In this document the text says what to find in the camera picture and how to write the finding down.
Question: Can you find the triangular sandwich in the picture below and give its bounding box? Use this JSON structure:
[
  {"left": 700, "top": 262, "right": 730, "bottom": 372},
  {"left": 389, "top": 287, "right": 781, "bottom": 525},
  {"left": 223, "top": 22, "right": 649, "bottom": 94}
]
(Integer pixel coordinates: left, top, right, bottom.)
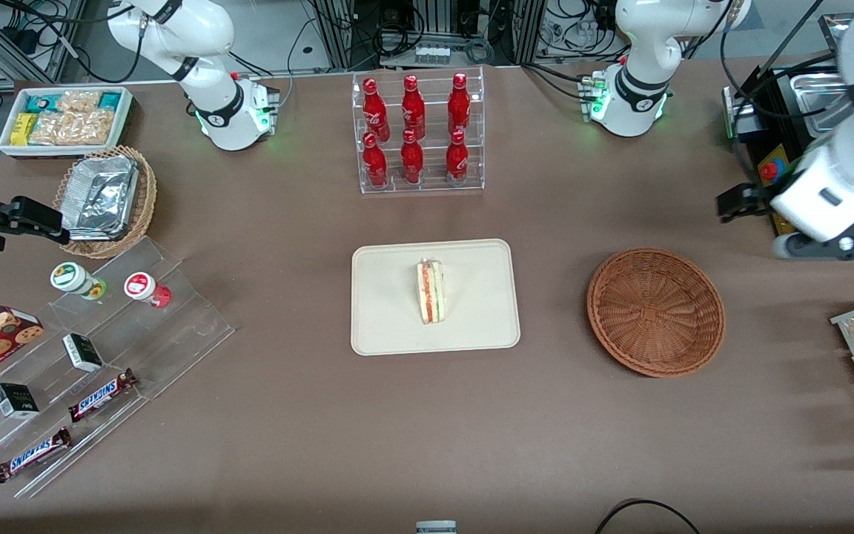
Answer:
[{"left": 416, "top": 256, "right": 446, "bottom": 326}]

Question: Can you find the light wicker basket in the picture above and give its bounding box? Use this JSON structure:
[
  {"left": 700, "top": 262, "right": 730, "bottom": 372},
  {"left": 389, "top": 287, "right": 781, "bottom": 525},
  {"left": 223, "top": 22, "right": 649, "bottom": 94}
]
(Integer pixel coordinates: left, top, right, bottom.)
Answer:
[{"left": 52, "top": 145, "right": 158, "bottom": 260}]

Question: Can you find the brown round wicker basket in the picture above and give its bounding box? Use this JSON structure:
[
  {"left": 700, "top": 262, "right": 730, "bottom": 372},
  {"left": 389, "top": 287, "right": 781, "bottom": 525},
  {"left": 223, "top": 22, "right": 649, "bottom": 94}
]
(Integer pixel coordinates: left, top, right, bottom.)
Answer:
[{"left": 586, "top": 246, "right": 726, "bottom": 379}]

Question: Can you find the cream rectangular plastic tray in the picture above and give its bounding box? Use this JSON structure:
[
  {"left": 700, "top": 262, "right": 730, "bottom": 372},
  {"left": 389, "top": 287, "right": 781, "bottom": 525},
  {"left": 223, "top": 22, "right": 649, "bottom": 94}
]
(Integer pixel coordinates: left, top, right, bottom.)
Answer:
[{"left": 351, "top": 238, "right": 522, "bottom": 357}]

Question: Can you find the green-lidded sunflower jar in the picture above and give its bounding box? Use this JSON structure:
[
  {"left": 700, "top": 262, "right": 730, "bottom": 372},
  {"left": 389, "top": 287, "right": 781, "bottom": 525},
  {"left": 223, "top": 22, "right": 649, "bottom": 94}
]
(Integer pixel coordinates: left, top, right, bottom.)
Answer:
[{"left": 50, "top": 261, "right": 107, "bottom": 300}]

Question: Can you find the white snack bin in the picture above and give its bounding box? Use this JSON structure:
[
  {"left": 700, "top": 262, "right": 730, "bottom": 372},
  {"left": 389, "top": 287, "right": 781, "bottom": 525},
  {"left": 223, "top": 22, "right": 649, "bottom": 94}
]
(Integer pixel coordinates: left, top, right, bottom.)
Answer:
[{"left": 0, "top": 86, "right": 134, "bottom": 159}]

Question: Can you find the yellow snack packet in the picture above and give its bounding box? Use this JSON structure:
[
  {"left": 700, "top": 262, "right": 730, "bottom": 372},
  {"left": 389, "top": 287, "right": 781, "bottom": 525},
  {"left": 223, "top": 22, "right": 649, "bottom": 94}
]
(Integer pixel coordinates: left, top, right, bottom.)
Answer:
[{"left": 11, "top": 112, "right": 38, "bottom": 146}]

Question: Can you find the red-lidded small jar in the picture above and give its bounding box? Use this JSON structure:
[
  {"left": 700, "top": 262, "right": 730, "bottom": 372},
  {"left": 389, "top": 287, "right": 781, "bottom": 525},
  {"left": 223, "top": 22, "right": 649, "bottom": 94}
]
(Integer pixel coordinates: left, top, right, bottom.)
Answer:
[{"left": 124, "top": 271, "right": 173, "bottom": 309}]

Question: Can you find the small black carton box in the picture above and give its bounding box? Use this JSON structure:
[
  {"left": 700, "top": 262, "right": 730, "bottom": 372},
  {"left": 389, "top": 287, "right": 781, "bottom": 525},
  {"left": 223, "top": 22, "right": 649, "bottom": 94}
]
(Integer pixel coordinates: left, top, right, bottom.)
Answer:
[
  {"left": 0, "top": 382, "right": 41, "bottom": 421},
  {"left": 62, "top": 333, "right": 105, "bottom": 373}
]

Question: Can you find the clear acrylic stepped shelf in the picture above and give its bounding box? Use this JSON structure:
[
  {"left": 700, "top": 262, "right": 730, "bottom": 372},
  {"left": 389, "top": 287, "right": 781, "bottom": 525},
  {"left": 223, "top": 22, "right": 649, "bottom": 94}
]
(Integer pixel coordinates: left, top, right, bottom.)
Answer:
[{"left": 0, "top": 236, "right": 236, "bottom": 500}]

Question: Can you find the Snickers chocolate bar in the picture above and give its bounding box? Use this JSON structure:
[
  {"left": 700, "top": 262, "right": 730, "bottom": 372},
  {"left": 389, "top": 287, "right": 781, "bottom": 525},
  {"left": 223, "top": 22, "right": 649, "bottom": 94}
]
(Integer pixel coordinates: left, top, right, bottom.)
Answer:
[
  {"left": 68, "top": 368, "right": 138, "bottom": 423},
  {"left": 0, "top": 426, "right": 73, "bottom": 484}
]

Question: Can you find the red cola bottle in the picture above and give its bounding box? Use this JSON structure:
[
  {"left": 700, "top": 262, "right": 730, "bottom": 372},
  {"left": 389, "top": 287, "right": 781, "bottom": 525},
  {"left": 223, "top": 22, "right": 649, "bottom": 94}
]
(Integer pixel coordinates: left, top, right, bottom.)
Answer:
[
  {"left": 362, "top": 131, "right": 390, "bottom": 189},
  {"left": 445, "top": 129, "right": 470, "bottom": 187},
  {"left": 362, "top": 77, "right": 391, "bottom": 142},
  {"left": 447, "top": 72, "right": 471, "bottom": 139},
  {"left": 400, "top": 128, "right": 426, "bottom": 185},
  {"left": 400, "top": 74, "right": 427, "bottom": 141}
]

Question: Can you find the clear acrylic bottle rack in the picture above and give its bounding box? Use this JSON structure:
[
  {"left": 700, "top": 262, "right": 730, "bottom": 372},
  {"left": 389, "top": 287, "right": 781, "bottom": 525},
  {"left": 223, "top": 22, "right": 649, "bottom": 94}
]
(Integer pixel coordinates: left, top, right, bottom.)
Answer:
[{"left": 352, "top": 66, "right": 486, "bottom": 196}]

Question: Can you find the white power strip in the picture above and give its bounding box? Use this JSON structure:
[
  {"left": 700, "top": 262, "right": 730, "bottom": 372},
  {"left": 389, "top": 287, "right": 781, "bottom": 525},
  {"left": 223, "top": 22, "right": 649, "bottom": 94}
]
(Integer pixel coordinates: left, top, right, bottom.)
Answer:
[{"left": 413, "top": 44, "right": 452, "bottom": 68}]

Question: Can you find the black looped floor cable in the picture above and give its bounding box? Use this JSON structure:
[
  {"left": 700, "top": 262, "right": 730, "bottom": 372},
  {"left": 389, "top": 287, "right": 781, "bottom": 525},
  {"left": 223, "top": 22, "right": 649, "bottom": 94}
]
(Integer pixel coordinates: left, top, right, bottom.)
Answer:
[{"left": 593, "top": 498, "right": 703, "bottom": 534}]

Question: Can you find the aluminium profile frame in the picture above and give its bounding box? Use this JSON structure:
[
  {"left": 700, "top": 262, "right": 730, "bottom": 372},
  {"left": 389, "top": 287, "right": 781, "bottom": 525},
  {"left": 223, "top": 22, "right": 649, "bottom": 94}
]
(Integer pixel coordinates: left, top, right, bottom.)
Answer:
[{"left": 311, "top": 0, "right": 547, "bottom": 72}]

